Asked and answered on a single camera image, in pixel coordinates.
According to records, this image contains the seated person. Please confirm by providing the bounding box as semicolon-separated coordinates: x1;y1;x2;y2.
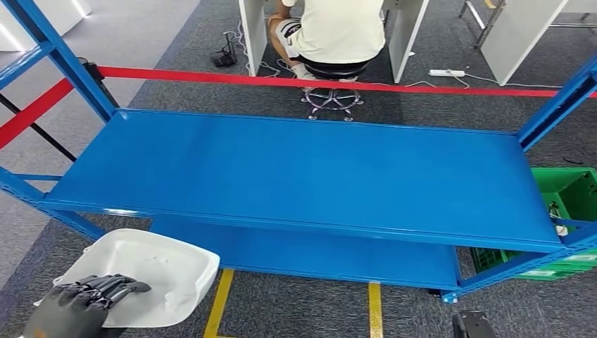
268;0;387;81

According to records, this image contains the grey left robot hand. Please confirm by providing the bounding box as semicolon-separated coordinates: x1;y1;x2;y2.
20;273;153;338

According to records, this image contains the blue metal shelf rack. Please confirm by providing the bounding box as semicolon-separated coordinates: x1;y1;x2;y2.
0;0;597;304

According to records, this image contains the black floor device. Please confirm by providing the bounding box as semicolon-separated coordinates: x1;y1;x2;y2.
210;31;238;68

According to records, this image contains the tangled white floor cable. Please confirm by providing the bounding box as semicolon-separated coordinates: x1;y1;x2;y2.
233;20;283;78

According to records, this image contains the white plastic car part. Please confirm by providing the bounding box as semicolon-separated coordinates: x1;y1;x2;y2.
33;228;221;329

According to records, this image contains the white charger with cable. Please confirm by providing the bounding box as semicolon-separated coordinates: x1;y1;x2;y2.
548;201;570;237

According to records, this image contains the green plastic crate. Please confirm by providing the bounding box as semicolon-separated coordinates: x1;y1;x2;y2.
473;261;597;282
470;168;597;269

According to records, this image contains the red barrier belt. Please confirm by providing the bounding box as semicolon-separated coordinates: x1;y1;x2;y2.
98;65;597;99
0;78;75;150

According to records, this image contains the black barrier post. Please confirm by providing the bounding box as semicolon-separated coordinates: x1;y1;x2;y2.
77;56;121;109
0;93;78;163

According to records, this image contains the black stool chrome base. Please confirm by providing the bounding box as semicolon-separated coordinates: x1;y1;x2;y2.
301;61;370;123

